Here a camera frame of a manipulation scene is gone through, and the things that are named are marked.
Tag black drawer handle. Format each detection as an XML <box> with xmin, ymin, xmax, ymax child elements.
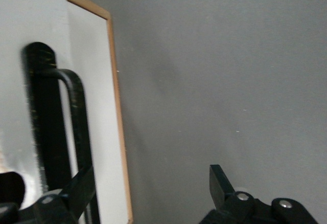
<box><xmin>21</xmin><ymin>41</ymin><xmax>100</xmax><ymax>224</ymax></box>

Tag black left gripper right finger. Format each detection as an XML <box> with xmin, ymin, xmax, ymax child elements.
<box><xmin>199</xmin><ymin>164</ymin><xmax>320</xmax><ymax>224</ymax></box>

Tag wooden drawer cabinet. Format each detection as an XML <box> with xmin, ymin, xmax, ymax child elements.
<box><xmin>43</xmin><ymin>0</ymin><xmax>134</xmax><ymax>224</ymax></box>

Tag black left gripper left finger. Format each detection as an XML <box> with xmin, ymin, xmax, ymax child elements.
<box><xmin>0</xmin><ymin>165</ymin><xmax>96</xmax><ymax>224</ymax></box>

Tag white-fronted wooden drawer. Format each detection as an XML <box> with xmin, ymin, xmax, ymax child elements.
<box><xmin>0</xmin><ymin>0</ymin><xmax>130</xmax><ymax>224</ymax></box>

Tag grey table mat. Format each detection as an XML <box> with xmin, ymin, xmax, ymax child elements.
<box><xmin>55</xmin><ymin>0</ymin><xmax>327</xmax><ymax>224</ymax></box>

